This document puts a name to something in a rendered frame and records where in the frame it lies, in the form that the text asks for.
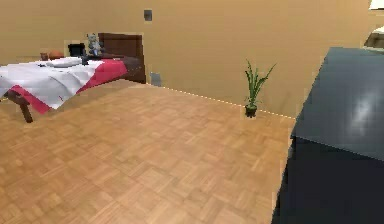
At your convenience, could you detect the dark grey cabinet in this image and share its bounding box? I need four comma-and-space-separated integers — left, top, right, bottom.
271, 46, 384, 224

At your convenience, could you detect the grey teddy bear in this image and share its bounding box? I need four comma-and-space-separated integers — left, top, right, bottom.
86, 33, 103, 57

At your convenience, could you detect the orange ball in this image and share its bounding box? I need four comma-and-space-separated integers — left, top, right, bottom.
48, 49, 65, 61

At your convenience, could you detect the white pillow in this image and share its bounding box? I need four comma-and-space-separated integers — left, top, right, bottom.
45, 56, 84, 69

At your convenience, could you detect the green potted house plant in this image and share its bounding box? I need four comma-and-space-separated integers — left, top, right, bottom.
243, 59, 277, 119

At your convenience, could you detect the grey wall outlet plate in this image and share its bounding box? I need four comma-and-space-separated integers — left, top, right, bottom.
150, 72, 163, 88

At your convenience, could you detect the brown bed with red-white bedding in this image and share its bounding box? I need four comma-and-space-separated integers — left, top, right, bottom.
0, 32, 147, 124

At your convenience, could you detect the black box-shaped object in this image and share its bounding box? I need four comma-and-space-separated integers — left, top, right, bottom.
67, 42, 87, 58

